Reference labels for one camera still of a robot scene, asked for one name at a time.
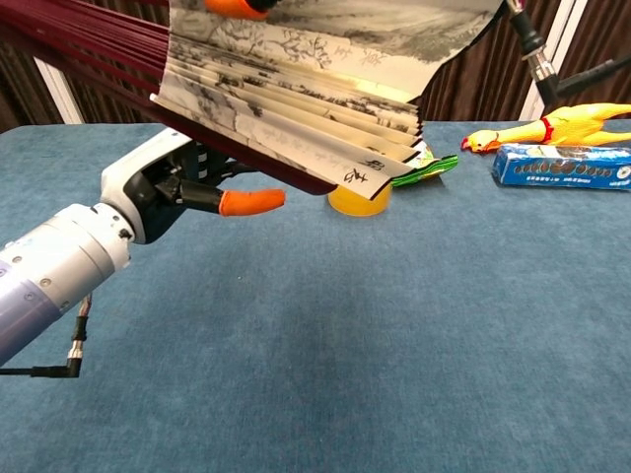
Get yellow rubber chicken toy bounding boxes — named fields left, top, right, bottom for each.
left=460, top=101, right=631, bottom=157

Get green white snack packet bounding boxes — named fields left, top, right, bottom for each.
left=391, top=142, right=459, bottom=188

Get blue biscuit box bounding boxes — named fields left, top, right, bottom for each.
left=491, top=142, right=631, bottom=192

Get dark brown curtain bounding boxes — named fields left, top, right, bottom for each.
left=0, top=0, right=631, bottom=134

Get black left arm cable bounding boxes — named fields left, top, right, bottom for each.
left=0, top=293, right=96, bottom=380

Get white metal frame post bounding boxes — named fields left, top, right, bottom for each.
left=520, top=0, right=588, bottom=122
left=33, top=56, right=85, bottom=125

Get yellow tape roll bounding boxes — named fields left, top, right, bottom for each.
left=327, top=184, right=393, bottom=219

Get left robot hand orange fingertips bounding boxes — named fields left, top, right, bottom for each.
left=101, top=126, right=287, bottom=245

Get paper folding fan red ribs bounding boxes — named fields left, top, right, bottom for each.
left=0, top=0, right=509, bottom=201

